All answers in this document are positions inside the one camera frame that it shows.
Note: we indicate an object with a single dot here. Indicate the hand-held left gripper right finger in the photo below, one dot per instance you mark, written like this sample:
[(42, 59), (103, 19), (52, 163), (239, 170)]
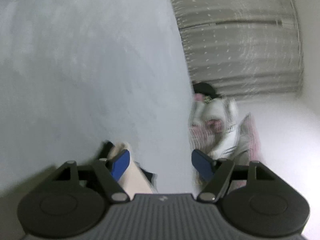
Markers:
[(202, 166)]

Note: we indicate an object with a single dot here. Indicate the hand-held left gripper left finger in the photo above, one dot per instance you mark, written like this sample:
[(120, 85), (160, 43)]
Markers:
[(121, 166)]

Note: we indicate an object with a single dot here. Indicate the cream fleece garment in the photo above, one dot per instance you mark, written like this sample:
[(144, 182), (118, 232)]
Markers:
[(135, 178)]

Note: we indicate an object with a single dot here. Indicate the folded white pink quilt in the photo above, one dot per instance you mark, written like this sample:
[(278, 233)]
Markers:
[(210, 120)]

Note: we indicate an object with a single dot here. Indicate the pink grey pillow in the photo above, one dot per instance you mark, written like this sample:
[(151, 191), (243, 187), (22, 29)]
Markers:
[(250, 140)]

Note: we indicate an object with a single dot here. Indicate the black cushion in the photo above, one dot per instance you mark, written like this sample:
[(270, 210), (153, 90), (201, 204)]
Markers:
[(205, 88)]

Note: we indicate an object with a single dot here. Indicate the grey quilted bedspread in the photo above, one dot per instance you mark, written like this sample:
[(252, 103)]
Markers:
[(287, 142)]

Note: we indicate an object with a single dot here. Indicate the star-patterned grey curtain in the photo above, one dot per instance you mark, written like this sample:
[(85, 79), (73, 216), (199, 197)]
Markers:
[(237, 42)]

